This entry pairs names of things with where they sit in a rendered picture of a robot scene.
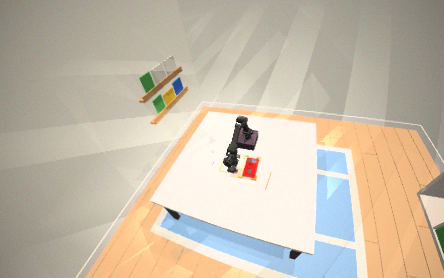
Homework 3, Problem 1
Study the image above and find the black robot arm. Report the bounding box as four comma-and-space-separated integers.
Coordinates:
223, 115, 253, 168

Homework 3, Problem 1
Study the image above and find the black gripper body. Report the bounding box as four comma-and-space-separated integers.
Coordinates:
227, 154, 241, 174

